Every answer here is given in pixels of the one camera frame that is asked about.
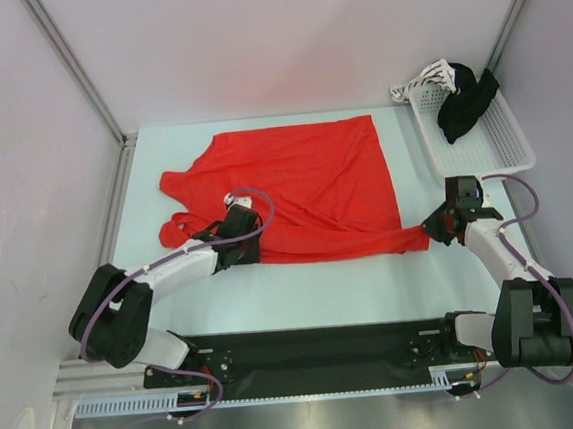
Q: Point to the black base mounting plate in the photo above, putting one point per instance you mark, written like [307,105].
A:
[327,360]

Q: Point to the aluminium frame rail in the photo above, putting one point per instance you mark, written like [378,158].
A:
[77,379]

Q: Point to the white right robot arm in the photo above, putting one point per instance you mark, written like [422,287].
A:
[532,326]

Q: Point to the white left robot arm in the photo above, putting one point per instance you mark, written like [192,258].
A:
[111,322]

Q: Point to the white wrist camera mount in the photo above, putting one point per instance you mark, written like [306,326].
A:
[484,196]
[231,200]

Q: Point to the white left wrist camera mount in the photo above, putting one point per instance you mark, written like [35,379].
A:
[231,200]

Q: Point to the red tank top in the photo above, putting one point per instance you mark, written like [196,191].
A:
[326,187]

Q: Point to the white plastic basket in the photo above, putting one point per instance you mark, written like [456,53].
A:
[495,145]

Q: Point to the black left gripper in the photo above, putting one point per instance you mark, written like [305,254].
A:
[253,256]

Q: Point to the white striped tank top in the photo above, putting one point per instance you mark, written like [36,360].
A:
[439,73]

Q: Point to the black tank top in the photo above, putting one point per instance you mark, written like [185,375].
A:
[461,109]

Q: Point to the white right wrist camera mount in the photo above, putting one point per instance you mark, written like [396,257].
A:
[484,196]

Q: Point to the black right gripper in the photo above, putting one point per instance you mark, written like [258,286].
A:
[434,231]

